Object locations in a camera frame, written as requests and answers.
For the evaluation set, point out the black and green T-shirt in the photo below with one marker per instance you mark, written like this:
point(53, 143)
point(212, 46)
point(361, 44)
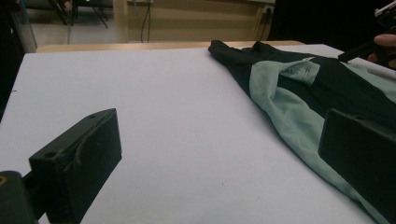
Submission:
point(280, 93)

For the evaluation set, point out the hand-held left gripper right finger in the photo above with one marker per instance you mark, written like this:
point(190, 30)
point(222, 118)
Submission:
point(361, 158)

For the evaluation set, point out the white board mat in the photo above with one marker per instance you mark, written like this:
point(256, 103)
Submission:
point(155, 109)

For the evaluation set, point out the black metal stand legs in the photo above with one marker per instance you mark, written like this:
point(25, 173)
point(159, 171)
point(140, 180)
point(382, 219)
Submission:
point(74, 9)

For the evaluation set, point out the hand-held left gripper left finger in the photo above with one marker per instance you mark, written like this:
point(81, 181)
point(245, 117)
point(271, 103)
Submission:
point(77, 161)

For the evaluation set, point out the dark curtain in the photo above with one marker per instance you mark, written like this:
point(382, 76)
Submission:
point(311, 21)

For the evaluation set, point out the wooden shelf unit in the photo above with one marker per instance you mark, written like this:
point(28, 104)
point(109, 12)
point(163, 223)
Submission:
point(193, 21)

